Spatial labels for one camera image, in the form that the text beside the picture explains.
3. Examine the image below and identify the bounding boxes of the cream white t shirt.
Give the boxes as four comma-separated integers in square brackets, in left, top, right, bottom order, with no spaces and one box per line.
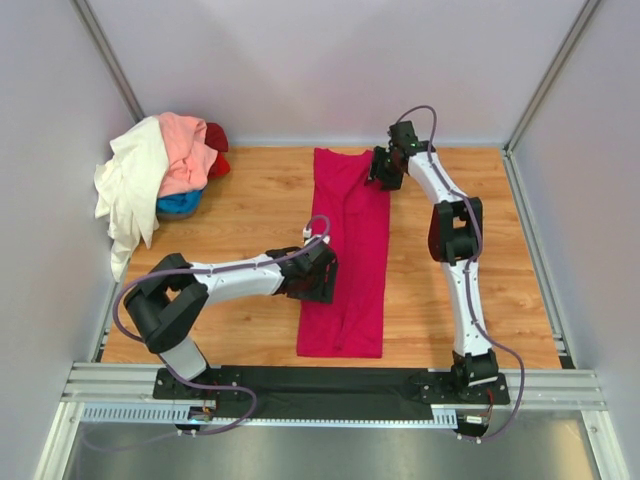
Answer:
[94,117,168,281]

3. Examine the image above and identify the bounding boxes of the magenta t shirt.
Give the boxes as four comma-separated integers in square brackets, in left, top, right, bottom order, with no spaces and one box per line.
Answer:
[297,148,391,358]

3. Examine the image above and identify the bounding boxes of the dark red t shirt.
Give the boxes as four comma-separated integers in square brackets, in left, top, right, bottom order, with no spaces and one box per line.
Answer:
[204,122,229,153]

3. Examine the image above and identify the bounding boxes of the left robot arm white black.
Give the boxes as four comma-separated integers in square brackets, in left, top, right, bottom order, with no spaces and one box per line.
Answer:
[123,238,339,401]

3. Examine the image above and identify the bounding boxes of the aluminium front rail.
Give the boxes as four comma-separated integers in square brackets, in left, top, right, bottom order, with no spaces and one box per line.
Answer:
[61,362,607,411]

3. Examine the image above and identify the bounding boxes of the blue t shirt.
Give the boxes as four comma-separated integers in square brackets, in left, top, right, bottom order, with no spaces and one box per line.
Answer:
[156,190,203,220]

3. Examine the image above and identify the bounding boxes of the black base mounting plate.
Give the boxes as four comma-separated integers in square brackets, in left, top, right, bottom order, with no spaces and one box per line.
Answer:
[153,365,510,421]

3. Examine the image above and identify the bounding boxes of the light pink t shirt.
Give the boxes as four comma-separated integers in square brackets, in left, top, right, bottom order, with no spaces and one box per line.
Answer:
[156,112,218,198]

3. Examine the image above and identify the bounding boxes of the grey slotted cable duct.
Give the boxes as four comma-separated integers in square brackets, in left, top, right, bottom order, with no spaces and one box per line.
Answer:
[79,404,459,429]

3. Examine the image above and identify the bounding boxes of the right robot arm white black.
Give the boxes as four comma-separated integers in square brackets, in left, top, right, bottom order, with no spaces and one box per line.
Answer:
[366,120,499,404]

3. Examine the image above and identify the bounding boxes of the left aluminium corner post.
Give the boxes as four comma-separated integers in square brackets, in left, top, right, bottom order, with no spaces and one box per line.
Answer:
[70,0,145,122]

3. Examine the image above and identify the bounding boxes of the right aluminium corner post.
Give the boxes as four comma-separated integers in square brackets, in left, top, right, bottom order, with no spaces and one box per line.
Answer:
[503,0,602,156]

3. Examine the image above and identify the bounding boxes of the aluminium corner post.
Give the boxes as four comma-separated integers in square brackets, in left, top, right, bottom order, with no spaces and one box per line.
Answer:
[503,0,602,156]
[70,0,145,122]

